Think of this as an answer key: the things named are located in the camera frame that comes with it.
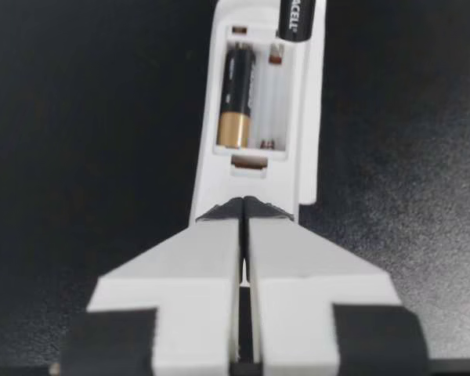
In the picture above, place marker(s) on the white battery cover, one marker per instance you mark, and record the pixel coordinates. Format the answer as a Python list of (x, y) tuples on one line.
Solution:
[(312, 117)]

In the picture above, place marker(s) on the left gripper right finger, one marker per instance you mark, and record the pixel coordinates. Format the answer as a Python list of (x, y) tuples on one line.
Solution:
[(309, 282)]

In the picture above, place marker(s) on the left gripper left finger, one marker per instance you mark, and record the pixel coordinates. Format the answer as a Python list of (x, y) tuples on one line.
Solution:
[(180, 282)]

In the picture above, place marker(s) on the white remote control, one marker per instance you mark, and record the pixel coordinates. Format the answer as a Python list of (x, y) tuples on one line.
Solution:
[(213, 176)]

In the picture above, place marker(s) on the black and gold battery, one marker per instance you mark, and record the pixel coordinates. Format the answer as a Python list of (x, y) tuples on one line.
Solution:
[(235, 102), (297, 19)]

